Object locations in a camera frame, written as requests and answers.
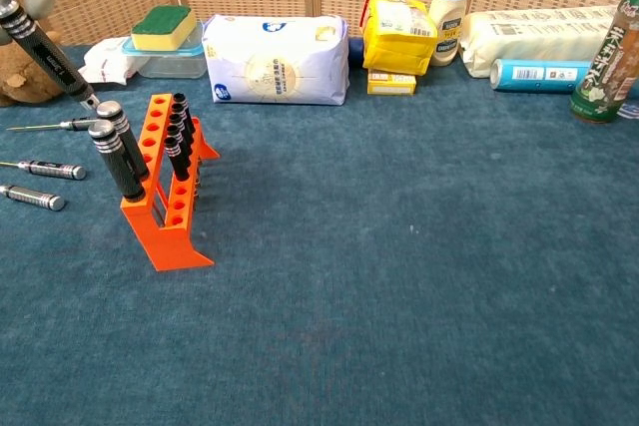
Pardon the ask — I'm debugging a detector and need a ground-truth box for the black handled precision screwdriver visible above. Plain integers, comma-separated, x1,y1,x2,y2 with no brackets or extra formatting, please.
96,101,152,183
6,117,104,133
0,160,88,182
0,184,67,213
88,119,147,201
0,0,100,112

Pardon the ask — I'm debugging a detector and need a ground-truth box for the orange tube rack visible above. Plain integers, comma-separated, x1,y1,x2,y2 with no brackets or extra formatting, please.
119,92,222,272

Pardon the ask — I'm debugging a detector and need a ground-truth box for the brown capybara plush toy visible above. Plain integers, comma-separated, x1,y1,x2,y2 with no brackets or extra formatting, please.
0,30,65,108

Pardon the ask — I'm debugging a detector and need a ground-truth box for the pink wet wipes pack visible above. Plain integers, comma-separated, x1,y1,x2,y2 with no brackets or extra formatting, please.
78,37,142,87

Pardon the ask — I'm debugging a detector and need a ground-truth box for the green yellow sponge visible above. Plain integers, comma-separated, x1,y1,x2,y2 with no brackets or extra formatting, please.
130,4,198,53

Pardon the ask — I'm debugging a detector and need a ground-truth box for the clear plastic food container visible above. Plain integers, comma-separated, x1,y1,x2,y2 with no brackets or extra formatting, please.
122,21,209,80

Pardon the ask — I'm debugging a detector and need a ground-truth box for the short black driver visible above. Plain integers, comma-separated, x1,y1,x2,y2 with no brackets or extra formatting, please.
172,92,198,136
165,136,193,182
167,125,194,169
170,102,196,148
168,114,195,158

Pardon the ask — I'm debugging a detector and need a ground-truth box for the white blue tissue pack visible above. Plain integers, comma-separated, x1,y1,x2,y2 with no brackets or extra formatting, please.
201,13,351,107

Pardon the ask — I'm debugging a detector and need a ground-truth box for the yellow biscuit bag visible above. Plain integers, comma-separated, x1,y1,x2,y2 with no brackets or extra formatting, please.
360,0,440,78

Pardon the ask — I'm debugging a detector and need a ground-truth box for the small yellow box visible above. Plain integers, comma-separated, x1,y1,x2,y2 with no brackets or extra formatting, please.
366,68,417,97

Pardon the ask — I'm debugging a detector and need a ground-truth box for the mayonnaise squeeze bottle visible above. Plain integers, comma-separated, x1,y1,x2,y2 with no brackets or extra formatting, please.
427,0,476,68

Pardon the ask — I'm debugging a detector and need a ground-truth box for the blue felt table cover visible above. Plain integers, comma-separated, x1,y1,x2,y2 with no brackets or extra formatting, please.
0,43,639,426

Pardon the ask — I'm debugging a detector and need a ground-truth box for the white paper towel pack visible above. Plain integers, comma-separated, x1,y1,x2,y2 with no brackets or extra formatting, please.
458,5,621,80

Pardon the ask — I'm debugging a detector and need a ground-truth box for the blue cylindrical can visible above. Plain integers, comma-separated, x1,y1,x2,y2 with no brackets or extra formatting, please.
489,58,593,95

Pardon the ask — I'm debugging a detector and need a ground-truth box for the green tea bottle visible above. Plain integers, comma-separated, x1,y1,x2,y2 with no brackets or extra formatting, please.
569,0,639,125

